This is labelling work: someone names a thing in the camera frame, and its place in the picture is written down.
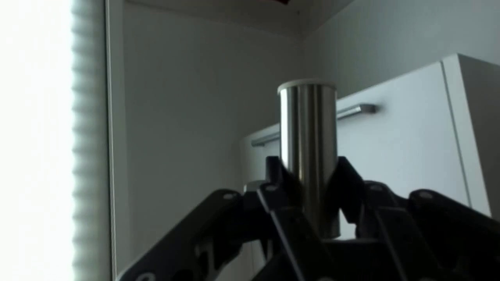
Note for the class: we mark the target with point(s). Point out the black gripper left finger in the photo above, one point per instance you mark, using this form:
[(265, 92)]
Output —
[(228, 224)]

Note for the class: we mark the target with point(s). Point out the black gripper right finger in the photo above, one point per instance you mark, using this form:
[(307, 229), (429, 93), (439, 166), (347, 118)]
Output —
[(426, 235)]

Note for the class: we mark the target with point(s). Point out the silver cylindrical container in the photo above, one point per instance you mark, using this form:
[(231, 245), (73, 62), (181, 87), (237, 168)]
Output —
[(306, 131)]

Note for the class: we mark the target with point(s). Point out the window with white blind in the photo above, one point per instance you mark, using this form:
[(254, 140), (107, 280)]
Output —
[(40, 131)]

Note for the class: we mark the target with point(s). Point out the white wall cabinet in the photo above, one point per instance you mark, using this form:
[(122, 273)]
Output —
[(415, 146)]

